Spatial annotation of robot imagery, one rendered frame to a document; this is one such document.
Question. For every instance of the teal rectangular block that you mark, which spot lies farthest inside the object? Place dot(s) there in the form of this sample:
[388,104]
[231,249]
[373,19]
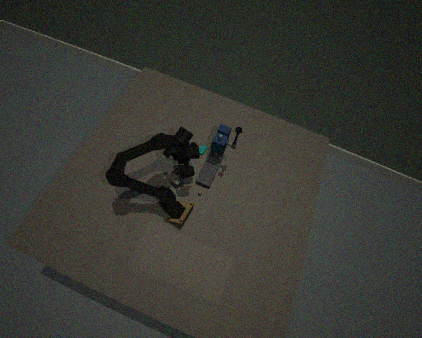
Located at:
[202,149]

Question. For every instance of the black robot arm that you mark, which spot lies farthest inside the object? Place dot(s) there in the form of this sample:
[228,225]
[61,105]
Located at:
[116,177]

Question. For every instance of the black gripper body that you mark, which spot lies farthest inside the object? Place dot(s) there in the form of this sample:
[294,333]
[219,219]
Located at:
[187,171]

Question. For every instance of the blue arbor press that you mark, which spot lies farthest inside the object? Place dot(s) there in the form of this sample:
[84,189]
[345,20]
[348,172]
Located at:
[218,146]

